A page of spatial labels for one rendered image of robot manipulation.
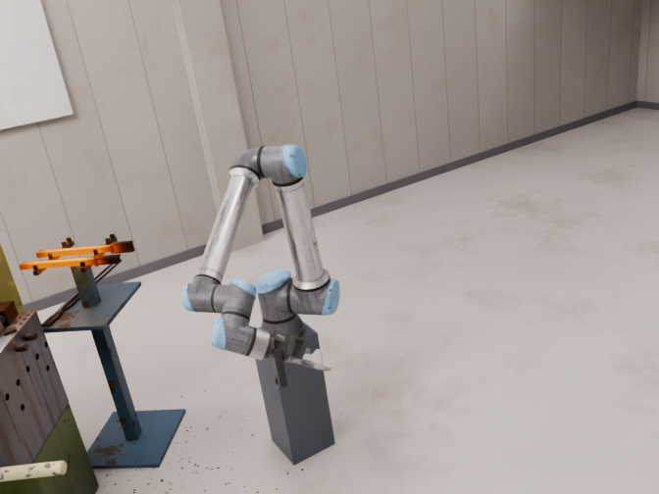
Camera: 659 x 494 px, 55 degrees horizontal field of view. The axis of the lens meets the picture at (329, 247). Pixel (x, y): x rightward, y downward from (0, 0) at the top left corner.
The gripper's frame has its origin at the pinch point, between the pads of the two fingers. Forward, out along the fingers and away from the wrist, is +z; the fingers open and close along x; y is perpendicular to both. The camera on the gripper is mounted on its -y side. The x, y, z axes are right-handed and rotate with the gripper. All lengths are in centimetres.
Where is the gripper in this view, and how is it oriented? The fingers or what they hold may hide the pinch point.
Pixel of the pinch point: (324, 370)
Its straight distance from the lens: 203.6
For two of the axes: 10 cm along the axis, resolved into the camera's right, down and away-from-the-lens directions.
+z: 9.2, 3.1, 2.6
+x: -3.0, 1.1, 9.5
